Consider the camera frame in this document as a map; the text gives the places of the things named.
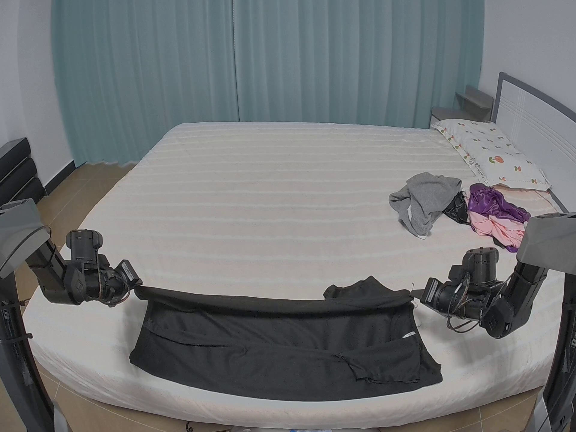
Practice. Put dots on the grey bedside table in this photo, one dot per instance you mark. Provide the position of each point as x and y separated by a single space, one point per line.
468 107

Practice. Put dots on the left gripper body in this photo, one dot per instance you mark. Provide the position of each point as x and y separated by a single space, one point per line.
125 291

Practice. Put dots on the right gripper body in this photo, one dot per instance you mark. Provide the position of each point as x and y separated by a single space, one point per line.
446 302

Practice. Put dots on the black T-shirt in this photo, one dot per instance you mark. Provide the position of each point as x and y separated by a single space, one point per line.
270 331

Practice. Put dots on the white printed pillow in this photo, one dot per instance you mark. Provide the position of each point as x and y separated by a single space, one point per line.
490 149

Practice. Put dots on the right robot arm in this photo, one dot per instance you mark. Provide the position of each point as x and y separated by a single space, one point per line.
546 241

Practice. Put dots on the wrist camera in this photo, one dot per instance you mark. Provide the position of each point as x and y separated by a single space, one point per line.
129 272
433 290

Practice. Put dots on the black chest of drawers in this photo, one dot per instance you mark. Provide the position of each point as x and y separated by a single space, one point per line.
18 173

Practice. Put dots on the bed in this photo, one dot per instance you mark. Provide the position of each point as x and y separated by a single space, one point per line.
279 178

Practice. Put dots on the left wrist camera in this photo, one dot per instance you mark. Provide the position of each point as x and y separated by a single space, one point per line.
129 272

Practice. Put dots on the blue-green curtain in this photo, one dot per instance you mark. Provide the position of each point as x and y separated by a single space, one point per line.
144 61
360 47

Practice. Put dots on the grey garment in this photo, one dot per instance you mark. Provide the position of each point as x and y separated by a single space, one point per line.
425 194

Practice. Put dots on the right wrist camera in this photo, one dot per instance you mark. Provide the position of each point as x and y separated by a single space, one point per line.
433 290

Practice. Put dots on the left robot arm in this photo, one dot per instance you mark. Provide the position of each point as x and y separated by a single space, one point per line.
49 272

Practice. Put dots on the pile of clothes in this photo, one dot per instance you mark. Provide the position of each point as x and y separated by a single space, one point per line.
488 207

